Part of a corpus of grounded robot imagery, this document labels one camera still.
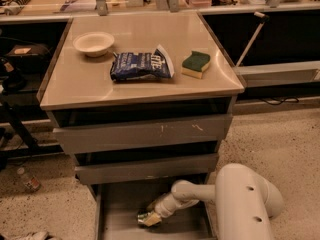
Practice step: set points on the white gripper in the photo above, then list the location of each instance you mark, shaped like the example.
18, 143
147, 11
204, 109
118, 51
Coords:
165, 207

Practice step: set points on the green soda can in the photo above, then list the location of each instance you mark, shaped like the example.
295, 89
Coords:
140, 217

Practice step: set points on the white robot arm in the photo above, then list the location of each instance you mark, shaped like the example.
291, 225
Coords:
245, 203

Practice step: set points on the grey bottom drawer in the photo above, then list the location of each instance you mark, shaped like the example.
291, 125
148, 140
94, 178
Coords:
118, 206

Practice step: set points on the grey drawer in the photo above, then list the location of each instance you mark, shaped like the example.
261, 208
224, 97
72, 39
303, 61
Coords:
140, 134
118, 206
146, 169

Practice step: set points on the grey middle drawer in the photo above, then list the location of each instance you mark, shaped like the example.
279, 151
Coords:
146, 169

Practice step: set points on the grey drawer cabinet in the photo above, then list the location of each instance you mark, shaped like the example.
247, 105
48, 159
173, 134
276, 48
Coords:
78, 90

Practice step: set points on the grey top drawer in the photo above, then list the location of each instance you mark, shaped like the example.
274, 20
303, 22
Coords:
140, 134

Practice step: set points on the plastic bottle on floor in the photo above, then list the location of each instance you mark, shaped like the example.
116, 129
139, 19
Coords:
29, 180

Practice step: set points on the black stand leg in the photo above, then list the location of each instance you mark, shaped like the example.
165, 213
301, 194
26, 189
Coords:
26, 132

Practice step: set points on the blue chip bag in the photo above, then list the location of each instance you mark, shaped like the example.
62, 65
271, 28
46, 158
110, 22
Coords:
143, 65

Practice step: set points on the green yellow sponge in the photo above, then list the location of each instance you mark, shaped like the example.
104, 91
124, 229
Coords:
196, 64

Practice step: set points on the white paper bowl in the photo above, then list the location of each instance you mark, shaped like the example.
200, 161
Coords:
93, 44

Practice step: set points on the black bag on shelf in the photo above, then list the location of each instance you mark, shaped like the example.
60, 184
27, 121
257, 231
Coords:
31, 58

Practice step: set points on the white pole black handle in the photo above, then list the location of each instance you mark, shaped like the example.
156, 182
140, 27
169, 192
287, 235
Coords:
263, 18

